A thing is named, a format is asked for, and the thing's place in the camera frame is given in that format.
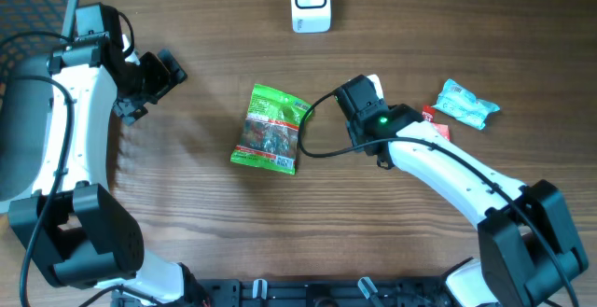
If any green snack bag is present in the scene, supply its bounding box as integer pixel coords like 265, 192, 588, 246
230, 84, 311, 174

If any orange tissue pack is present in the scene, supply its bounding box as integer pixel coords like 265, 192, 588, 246
431, 122, 451, 141

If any teal tissue pack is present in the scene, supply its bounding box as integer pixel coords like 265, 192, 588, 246
433, 79, 500, 130

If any red snack bar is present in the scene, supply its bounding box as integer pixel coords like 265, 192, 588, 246
422, 105, 436, 122

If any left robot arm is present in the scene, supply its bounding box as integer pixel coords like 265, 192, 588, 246
7, 3, 211, 306

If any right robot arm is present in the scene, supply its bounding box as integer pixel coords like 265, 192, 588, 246
333, 75, 589, 306

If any white barcode scanner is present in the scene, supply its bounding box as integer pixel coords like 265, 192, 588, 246
291, 0, 332, 34

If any grey plastic mesh basket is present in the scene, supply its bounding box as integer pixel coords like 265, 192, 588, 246
1, 0, 78, 214

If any left black camera cable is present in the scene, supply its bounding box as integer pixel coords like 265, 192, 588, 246
0, 30, 78, 307

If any black camera cable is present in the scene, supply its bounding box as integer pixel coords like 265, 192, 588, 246
0, 30, 78, 307
297, 91, 582, 307

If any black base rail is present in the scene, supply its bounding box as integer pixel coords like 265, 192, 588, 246
176, 276, 460, 307

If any right black camera cable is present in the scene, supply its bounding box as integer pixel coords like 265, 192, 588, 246
297, 91, 582, 307

